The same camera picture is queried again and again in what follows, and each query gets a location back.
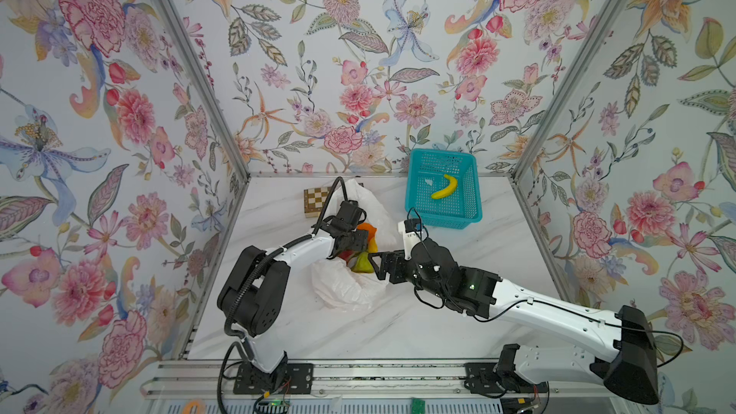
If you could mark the wooden chessboard box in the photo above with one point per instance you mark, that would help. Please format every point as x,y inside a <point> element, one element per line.
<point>314,201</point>

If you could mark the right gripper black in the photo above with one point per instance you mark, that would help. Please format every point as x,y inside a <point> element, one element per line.
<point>397,258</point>

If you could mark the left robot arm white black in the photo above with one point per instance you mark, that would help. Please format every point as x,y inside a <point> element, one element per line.
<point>254,292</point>

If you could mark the white plastic bag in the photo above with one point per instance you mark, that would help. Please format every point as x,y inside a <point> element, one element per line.
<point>333,281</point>

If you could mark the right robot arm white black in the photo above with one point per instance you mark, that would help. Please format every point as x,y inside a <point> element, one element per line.
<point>613,349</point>

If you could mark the green circuit board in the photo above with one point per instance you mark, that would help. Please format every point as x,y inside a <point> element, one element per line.
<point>418,406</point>

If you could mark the teal plastic basket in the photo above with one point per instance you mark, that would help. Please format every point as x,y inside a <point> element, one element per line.
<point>426,171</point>

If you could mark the yellow banana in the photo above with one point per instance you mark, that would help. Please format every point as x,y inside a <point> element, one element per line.
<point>448,190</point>

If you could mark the orange fruit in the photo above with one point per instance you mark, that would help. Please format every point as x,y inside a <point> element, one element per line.
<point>372,246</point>

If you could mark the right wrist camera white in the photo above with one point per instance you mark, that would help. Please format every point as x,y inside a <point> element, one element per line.
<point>411,232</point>

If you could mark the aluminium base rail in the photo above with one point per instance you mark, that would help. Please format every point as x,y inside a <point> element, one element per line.
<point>427,379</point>

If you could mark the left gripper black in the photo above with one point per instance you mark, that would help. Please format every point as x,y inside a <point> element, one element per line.
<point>361,241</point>

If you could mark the orange ring object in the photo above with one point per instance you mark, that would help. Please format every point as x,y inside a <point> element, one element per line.
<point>194,407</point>

